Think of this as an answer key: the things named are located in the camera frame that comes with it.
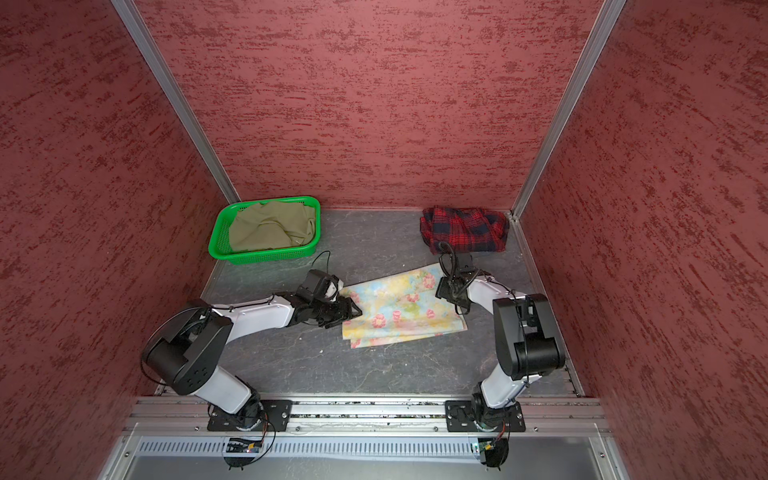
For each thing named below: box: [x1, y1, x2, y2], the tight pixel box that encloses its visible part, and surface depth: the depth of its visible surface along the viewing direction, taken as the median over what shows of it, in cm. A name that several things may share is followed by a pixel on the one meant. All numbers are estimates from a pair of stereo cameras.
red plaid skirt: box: [420, 206, 510, 255], surface depth 109 cm
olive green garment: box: [229, 201, 316, 251], surface depth 111 cm
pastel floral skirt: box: [342, 263, 468, 349], surface depth 94 cm
